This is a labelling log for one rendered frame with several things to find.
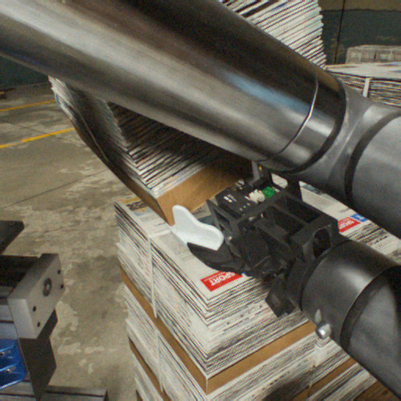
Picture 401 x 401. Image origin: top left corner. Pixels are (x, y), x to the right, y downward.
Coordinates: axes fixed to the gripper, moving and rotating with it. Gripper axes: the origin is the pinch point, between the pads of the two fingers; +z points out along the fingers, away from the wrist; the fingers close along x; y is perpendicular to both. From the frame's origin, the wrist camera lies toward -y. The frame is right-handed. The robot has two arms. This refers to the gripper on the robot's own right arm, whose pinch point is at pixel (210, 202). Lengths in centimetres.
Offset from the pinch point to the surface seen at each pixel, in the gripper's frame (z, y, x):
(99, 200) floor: 209, -104, 3
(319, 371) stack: 2, -61, -11
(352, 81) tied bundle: 26, -13, -55
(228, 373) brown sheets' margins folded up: -0.1, -33.4, 8.4
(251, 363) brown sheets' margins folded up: 0.2, -36.1, 3.7
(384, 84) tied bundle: 18, -13, -55
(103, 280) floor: 118, -95, 25
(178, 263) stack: 8.6, -13.5, 5.6
